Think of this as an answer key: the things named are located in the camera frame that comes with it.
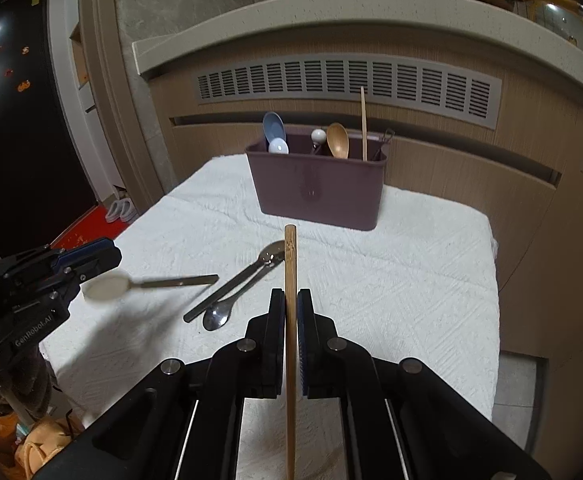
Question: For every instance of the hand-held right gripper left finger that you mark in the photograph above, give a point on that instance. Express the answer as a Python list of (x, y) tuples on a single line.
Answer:
[(274, 345)]

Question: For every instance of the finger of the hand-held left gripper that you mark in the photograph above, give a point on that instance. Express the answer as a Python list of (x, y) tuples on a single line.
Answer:
[(63, 291), (88, 256)]

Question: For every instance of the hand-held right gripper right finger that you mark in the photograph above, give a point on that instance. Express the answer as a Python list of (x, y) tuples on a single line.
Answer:
[(302, 350)]

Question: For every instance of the wooden chopstick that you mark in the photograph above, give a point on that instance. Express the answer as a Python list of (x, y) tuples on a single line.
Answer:
[(290, 270), (364, 120)]

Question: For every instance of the purple plastic utensil holder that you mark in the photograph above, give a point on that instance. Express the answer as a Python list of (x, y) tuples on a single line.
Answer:
[(316, 195)]

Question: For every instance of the white plastic spoon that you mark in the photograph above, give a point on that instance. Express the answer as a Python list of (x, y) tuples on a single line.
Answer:
[(279, 146)]

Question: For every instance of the wooden spoon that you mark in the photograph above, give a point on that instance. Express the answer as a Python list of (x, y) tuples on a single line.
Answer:
[(338, 140)]

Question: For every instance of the small metal spoon white knob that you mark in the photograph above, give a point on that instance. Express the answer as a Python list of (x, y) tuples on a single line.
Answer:
[(318, 135)]

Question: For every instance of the blue plastic spoon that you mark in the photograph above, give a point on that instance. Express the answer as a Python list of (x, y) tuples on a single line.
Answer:
[(274, 125)]

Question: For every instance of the red floor mat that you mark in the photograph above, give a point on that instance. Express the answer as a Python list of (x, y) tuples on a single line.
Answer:
[(86, 232)]

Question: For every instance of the white slipper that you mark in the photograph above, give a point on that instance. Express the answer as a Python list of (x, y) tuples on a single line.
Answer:
[(127, 207), (112, 211)]

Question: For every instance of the plain metal spoon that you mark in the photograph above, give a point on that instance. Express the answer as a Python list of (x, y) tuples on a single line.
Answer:
[(217, 316)]

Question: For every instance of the white textured towel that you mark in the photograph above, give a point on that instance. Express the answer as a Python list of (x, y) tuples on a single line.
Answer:
[(396, 285)]

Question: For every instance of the orange-brown clothing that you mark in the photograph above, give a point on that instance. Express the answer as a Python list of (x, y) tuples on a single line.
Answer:
[(41, 445)]

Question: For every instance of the black door with stickers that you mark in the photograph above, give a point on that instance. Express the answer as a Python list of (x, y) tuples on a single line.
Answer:
[(11, 110)]

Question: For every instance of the wooden cabinet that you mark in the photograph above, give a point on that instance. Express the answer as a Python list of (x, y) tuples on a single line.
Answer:
[(471, 185)]

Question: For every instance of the large grey vent grille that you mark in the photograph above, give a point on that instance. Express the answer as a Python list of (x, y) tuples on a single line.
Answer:
[(346, 57)]

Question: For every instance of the speckled stone countertop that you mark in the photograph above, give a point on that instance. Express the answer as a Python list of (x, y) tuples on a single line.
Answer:
[(371, 15)]

